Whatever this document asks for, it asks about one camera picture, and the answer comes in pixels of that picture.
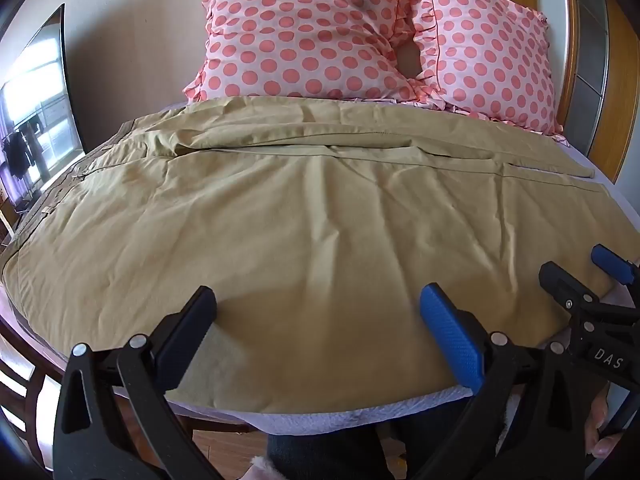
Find large pink polka-dot pillow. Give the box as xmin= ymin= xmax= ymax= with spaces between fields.
xmin=182 ymin=0 xmax=436 ymax=106

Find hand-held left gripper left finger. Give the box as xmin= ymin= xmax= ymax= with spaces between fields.
xmin=52 ymin=285 xmax=219 ymax=480

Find dark wooden chair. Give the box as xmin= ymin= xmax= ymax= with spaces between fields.
xmin=0 ymin=317 xmax=68 ymax=466

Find person's right hand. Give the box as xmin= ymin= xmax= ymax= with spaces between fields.
xmin=585 ymin=396 xmax=621 ymax=460

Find pink fuzzy slipper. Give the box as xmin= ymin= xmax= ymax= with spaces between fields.
xmin=244 ymin=454 xmax=273 ymax=480

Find wooden wardrobe door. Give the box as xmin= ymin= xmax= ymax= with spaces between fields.
xmin=572 ymin=0 xmax=640 ymax=196

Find person's dark-trousered leg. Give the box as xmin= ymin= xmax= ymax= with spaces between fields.
xmin=266 ymin=400 xmax=473 ymax=480

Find small pink polka-dot pillow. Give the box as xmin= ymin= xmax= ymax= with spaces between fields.
xmin=407 ymin=0 xmax=561 ymax=136

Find flat screen television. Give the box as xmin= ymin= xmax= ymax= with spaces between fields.
xmin=0 ymin=4 xmax=86 ymax=201

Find khaki pants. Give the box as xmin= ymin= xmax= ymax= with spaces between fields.
xmin=2 ymin=96 xmax=626 ymax=415

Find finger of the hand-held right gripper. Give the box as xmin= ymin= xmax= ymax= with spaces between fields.
xmin=538 ymin=260 xmax=610 ymax=322
xmin=591 ymin=243 xmax=640 ymax=288

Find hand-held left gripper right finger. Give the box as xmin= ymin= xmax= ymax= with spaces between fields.
xmin=419 ymin=282 xmax=609 ymax=480

